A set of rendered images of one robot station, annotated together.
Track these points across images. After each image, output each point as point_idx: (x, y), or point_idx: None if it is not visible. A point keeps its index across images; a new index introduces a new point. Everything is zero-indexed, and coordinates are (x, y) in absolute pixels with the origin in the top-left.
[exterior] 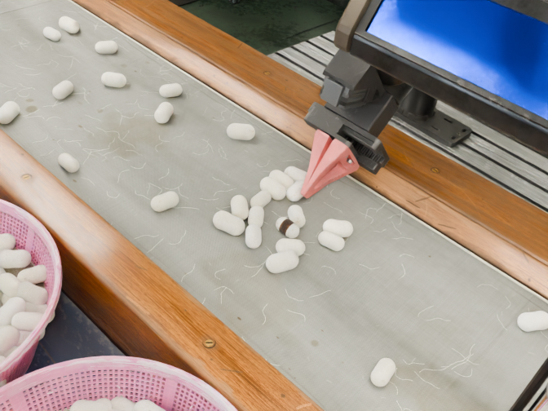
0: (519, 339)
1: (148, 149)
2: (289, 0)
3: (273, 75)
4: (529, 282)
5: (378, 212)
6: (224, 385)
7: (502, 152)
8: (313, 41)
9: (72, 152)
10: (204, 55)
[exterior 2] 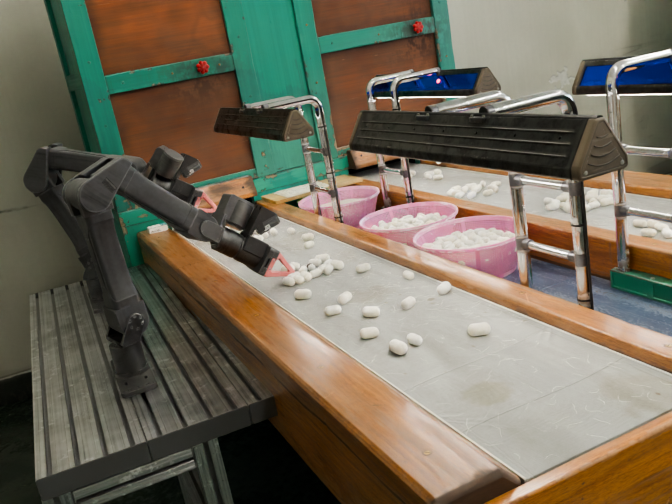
0: None
1: (362, 289)
2: None
3: (253, 314)
4: (223, 266)
5: (258, 280)
6: (364, 231)
7: (108, 355)
8: (125, 445)
9: (406, 284)
10: (294, 321)
